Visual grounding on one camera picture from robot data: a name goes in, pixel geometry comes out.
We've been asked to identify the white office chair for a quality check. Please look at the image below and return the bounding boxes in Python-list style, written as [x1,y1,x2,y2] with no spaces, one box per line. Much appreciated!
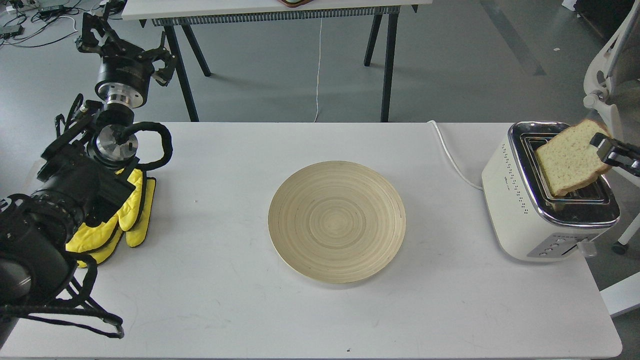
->
[582,0,640,256]

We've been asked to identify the slice of bread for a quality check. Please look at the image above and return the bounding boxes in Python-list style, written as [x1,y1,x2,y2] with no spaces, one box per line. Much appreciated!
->
[535,119,611,198]

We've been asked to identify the round wooden plate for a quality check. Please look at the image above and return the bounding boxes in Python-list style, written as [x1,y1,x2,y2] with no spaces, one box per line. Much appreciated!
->
[267,161,407,284]

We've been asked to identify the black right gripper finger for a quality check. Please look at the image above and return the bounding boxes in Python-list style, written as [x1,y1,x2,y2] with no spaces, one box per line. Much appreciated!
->
[590,132,640,167]
[617,158,640,177]

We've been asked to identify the white toaster power cord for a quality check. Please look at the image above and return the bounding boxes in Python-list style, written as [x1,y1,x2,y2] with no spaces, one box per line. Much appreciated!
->
[427,120,484,191]

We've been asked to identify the thin white hanging cable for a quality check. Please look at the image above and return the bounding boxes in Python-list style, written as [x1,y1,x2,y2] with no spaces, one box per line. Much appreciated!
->
[313,18,323,123]

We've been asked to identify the cream two-slot toaster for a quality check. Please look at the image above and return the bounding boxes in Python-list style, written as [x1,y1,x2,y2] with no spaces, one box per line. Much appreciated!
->
[481,121,620,263]

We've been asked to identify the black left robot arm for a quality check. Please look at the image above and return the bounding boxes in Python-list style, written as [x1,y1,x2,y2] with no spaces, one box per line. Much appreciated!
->
[0,9,178,342]

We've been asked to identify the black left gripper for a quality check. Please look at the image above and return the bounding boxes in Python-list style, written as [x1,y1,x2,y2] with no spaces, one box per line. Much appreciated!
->
[75,13,178,109]

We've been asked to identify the white background table black legs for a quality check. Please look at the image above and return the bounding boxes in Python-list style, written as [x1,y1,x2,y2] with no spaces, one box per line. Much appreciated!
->
[122,0,426,123]

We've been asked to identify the yellow oven mitt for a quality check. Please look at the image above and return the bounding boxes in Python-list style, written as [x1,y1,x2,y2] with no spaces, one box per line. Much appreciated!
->
[65,169,157,265]

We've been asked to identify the black cables on floor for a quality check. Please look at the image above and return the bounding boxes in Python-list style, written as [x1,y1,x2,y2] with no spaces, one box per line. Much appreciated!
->
[0,0,86,49]

